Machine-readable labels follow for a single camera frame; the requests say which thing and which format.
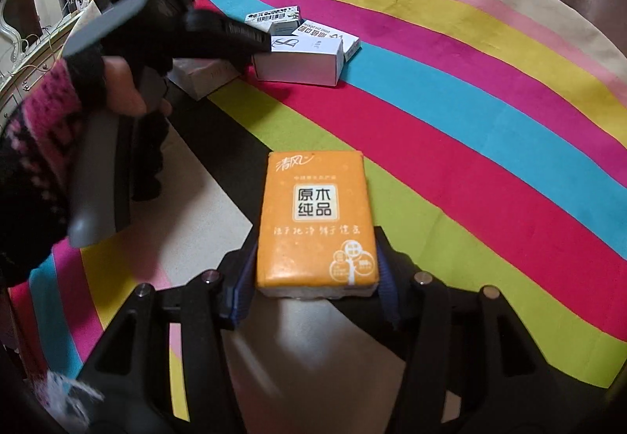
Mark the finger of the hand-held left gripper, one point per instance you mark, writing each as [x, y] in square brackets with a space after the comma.
[230, 35]

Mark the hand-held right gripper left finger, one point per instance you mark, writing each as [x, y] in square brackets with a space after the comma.
[242, 291]

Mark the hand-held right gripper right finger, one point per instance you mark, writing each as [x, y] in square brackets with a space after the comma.
[389, 291]

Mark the orange tissue packet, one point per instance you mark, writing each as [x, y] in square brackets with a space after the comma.
[313, 218]

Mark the person's left hand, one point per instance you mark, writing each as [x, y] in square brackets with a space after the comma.
[120, 86]

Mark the small white barcode box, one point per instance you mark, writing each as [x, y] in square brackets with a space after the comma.
[269, 17]

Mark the long white box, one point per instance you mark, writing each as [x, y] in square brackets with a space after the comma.
[205, 76]

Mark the white box with dark print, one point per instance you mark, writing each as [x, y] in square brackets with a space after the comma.
[299, 67]

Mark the white labelled box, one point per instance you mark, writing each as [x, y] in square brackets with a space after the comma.
[338, 38]

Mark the white dresser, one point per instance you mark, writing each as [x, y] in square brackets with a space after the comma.
[17, 69]

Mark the striped colourful tablecloth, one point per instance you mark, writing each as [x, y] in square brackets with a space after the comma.
[490, 145]

